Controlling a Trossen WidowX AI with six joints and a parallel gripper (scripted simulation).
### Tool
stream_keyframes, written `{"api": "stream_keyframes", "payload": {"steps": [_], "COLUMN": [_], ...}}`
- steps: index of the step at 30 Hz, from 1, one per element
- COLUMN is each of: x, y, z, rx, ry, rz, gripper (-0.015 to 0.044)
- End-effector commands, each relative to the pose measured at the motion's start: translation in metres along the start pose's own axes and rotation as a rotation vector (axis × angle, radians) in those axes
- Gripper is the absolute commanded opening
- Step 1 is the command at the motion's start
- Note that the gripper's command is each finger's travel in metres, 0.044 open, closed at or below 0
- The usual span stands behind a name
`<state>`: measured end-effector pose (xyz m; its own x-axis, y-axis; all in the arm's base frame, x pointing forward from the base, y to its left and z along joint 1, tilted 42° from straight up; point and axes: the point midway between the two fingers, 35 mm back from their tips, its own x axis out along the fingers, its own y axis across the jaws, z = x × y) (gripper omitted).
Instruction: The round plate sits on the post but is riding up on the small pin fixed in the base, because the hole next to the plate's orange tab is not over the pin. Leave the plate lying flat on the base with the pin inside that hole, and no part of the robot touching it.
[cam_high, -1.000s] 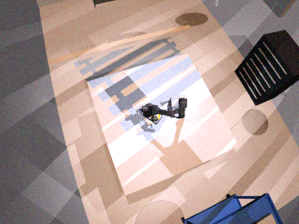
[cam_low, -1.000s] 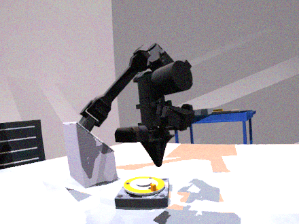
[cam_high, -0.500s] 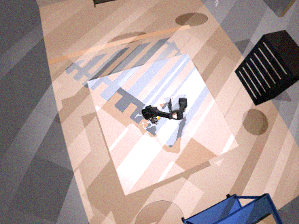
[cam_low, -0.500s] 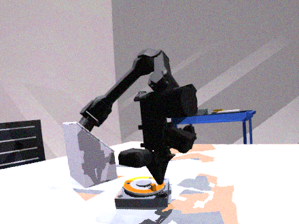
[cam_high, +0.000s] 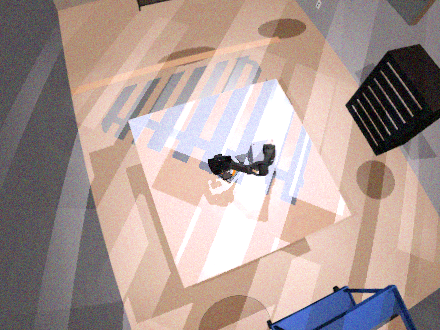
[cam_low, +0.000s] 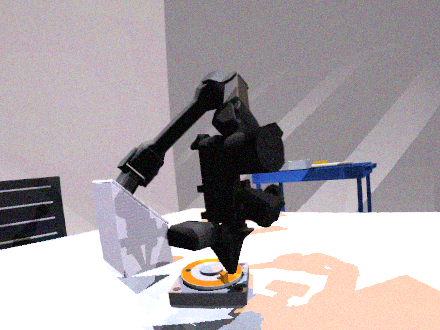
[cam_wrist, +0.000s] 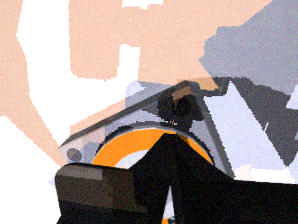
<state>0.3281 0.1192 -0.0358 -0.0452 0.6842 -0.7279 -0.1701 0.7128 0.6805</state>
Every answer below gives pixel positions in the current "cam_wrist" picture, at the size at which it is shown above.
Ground orange round plate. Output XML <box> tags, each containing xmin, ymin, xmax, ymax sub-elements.
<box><xmin>91</xmin><ymin>125</ymin><xmax>213</xmax><ymax>224</ymax></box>

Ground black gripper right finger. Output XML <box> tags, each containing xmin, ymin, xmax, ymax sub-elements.
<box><xmin>169</xmin><ymin>134</ymin><xmax>298</xmax><ymax>224</ymax></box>

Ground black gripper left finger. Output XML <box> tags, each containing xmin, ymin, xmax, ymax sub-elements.
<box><xmin>54</xmin><ymin>133</ymin><xmax>172</xmax><ymax>224</ymax></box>

